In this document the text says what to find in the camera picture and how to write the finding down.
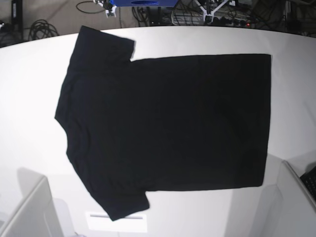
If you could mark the white partition panel left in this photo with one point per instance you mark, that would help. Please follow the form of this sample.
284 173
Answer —
35 215

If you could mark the black T-shirt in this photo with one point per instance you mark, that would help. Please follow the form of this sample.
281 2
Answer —
188 123

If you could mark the white partition panel right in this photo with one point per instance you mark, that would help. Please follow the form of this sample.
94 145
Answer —
298 209

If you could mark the black power strip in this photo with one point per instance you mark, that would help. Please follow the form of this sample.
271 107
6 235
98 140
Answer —
227 22

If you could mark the blue plastic box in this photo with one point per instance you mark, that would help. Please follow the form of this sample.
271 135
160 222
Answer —
161 3

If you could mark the black keyboard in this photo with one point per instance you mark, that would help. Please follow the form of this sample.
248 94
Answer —
309 180

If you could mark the white partition panel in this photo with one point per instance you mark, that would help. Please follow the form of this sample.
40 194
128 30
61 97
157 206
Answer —
298 209
35 215

